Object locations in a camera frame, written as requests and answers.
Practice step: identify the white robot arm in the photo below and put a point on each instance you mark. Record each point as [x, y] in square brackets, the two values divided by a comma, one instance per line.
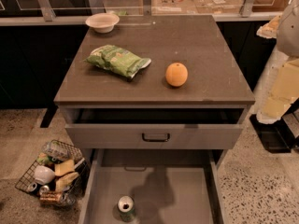
[285, 29]

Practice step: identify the grey middle drawer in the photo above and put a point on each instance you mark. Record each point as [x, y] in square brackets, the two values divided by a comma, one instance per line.
[168, 187]

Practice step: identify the cardboard box left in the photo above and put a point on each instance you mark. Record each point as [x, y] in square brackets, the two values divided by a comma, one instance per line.
[173, 7]

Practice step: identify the grey top drawer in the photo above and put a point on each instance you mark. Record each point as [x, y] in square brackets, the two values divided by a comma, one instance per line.
[182, 136]

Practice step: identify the orange fruit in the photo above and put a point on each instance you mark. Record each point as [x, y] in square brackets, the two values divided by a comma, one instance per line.
[176, 74]

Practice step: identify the grey drawer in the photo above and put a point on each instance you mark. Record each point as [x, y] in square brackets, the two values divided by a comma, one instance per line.
[182, 136]
[168, 187]

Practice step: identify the green soda can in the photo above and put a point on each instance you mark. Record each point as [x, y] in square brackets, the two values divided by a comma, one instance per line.
[126, 208]

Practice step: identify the clear plastic bottle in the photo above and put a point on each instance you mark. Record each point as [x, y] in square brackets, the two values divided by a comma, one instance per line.
[54, 150]

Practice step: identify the silver can in basket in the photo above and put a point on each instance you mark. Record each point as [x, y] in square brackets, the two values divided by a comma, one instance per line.
[32, 188]

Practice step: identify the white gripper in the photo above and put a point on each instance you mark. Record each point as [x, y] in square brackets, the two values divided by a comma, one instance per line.
[289, 32]

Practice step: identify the grey drawer cabinet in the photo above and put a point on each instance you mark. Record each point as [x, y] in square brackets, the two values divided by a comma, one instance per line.
[215, 92]

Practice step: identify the black drawer handle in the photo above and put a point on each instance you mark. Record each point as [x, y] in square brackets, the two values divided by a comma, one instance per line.
[155, 137]

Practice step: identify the black wire basket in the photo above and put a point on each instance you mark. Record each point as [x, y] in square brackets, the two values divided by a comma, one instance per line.
[58, 176]

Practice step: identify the green chip bag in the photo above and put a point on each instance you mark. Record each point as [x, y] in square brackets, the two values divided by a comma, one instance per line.
[117, 60]

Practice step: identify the brown can in basket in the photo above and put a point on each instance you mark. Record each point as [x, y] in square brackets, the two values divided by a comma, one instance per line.
[50, 197]

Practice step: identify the white ceramic bowl in basket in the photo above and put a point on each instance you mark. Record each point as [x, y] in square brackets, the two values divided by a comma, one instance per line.
[43, 175]

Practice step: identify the yellow sponge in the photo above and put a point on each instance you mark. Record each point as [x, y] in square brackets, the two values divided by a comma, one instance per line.
[65, 181]
[64, 168]

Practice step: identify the yellow sponge upper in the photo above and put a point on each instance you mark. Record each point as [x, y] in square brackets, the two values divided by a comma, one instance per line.
[64, 168]

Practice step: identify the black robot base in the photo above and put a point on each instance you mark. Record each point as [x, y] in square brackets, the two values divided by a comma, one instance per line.
[279, 137]

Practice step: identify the white paper bowl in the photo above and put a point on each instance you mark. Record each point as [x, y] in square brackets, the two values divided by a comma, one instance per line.
[102, 22]

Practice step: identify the yellow sponge lower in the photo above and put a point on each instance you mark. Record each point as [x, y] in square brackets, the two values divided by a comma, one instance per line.
[65, 181]

